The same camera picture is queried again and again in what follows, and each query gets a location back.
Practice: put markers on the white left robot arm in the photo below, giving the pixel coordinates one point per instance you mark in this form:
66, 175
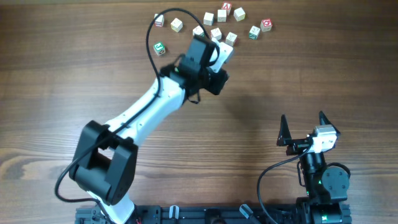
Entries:
105, 159

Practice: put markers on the red O block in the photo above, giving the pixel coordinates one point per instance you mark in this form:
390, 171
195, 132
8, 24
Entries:
266, 25

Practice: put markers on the red letter block far left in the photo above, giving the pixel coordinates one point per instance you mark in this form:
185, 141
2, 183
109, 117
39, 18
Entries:
159, 20

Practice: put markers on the green J soccer ball block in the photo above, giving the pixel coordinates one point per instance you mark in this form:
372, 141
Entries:
159, 48

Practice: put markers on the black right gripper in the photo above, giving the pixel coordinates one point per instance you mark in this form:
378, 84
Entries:
285, 139

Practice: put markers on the yellow S block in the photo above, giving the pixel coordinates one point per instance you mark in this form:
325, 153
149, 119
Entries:
239, 14

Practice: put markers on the blue edged Y block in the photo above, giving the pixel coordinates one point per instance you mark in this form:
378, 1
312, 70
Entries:
231, 39

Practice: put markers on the red edged I block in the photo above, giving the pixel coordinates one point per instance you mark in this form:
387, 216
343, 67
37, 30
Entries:
216, 33

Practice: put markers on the green edged Z block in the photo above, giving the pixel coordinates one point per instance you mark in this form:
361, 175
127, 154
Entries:
198, 31

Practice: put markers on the white block green side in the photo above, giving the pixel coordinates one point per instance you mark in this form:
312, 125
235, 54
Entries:
221, 15

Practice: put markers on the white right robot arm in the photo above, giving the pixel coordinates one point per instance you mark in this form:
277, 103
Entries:
326, 184

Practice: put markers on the red A block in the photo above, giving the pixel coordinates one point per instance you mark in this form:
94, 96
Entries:
227, 6

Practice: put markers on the white block red side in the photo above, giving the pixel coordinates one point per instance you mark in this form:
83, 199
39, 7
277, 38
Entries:
208, 19

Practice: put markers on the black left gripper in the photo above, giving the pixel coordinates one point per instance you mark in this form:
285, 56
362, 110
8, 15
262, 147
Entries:
218, 82

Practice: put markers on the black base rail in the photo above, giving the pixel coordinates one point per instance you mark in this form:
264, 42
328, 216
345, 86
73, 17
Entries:
281, 213

